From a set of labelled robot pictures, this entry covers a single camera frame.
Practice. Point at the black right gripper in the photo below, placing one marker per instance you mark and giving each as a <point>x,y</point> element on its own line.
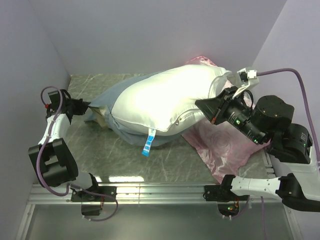
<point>217,108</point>

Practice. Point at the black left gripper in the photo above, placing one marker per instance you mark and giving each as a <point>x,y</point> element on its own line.
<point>81,106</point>

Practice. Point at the blue-grey fabric pillowcase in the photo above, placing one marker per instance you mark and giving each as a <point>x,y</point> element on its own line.
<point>137,104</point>

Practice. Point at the white pillow insert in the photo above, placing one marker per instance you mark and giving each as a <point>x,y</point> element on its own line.
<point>196,82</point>

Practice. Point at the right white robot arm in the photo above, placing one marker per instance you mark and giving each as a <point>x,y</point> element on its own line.
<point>268,122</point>

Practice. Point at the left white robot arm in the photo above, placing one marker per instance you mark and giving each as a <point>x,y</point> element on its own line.
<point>54,165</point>

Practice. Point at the pink rose satin pillow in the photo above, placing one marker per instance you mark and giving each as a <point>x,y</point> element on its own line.
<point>221,147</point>

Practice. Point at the blue white pillow label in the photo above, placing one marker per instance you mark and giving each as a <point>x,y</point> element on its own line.
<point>148,143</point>

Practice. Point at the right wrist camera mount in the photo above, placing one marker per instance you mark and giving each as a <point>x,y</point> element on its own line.
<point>246,79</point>

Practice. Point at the aluminium mounting rail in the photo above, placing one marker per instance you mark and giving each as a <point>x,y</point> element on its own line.
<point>160,211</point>

